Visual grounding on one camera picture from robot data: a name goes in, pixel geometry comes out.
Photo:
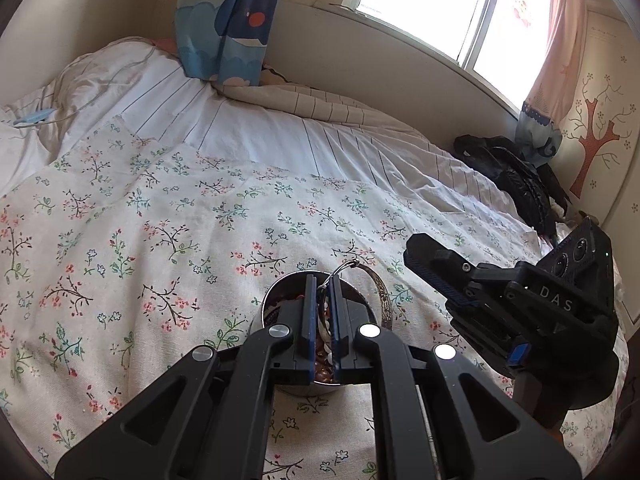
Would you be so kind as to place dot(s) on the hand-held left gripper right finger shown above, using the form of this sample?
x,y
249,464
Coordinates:
x,y
334,317

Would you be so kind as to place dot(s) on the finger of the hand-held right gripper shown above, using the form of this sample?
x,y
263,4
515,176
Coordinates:
x,y
440,267
480,335

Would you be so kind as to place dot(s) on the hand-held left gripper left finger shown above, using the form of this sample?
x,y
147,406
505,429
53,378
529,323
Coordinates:
x,y
310,315

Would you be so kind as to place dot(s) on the round metal tin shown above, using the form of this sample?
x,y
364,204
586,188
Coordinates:
x,y
274,294

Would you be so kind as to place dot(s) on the silver bangle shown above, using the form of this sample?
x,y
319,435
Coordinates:
x,y
383,301

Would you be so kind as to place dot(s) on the black jacket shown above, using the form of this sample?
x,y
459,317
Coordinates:
x,y
520,180

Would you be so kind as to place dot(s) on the floral bedsheet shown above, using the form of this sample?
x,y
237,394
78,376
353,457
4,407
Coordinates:
x,y
150,240

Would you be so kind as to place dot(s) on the white striped duvet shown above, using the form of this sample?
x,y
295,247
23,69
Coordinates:
x,y
250,130

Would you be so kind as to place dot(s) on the wardrobe door with tree picture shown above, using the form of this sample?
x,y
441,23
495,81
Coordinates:
x,y
605,125

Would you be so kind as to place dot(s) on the beige striped quilt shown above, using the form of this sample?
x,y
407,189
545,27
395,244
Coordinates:
x,y
325,105

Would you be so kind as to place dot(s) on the pink curtain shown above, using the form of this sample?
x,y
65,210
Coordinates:
x,y
560,55

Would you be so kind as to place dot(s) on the window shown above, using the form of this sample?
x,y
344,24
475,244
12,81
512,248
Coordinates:
x,y
450,10

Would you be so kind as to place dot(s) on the blue printed curtain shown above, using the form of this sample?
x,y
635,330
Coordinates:
x,y
225,20

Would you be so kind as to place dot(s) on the small blue device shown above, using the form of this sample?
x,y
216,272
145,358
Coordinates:
x,y
34,118

